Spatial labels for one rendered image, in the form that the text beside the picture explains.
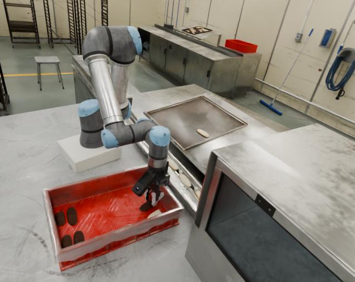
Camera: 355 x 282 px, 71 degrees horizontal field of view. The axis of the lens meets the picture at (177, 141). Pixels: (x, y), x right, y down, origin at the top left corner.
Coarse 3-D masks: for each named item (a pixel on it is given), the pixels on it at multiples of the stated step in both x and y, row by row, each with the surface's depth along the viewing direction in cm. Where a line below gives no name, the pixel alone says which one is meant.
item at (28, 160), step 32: (0, 128) 148; (32, 128) 153; (64, 128) 158; (0, 160) 124; (32, 160) 127; (64, 160) 131; (128, 160) 138; (0, 192) 107; (32, 192) 109; (0, 224) 94; (32, 224) 95; (0, 256) 83; (32, 256) 85; (128, 256) 89; (160, 256) 91
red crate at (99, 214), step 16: (112, 192) 115; (128, 192) 116; (64, 208) 103; (80, 208) 105; (96, 208) 106; (112, 208) 107; (128, 208) 108; (160, 208) 110; (64, 224) 97; (80, 224) 98; (96, 224) 99; (112, 224) 100; (128, 224) 101; (176, 224) 103; (128, 240) 92; (96, 256) 86
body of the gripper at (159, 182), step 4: (148, 164) 97; (168, 164) 102; (152, 168) 96; (156, 168) 95; (160, 168) 96; (164, 168) 98; (160, 172) 101; (164, 172) 102; (160, 176) 101; (164, 176) 102; (168, 176) 102; (156, 180) 99; (160, 180) 99; (164, 180) 101; (152, 184) 100; (156, 184) 98; (160, 184) 103; (164, 184) 105; (168, 184) 105; (152, 188) 101
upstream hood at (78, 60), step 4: (72, 56) 265; (76, 56) 266; (80, 56) 268; (76, 60) 252; (80, 60) 254; (76, 64) 257; (80, 64) 243; (84, 64) 244; (80, 68) 244; (84, 68) 234; (84, 72) 233; (88, 72) 226; (88, 76) 220; (88, 80) 224; (92, 84) 215; (128, 96) 190
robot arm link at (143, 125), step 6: (138, 120) 101; (144, 120) 99; (150, 120) 100; (132, 126) 95; (138, 126) 95; (144, 126) 96; (150, 126) 96; (138, 132) 95; (144, 132) 95; (138, 138) 95; (144, 138) 95
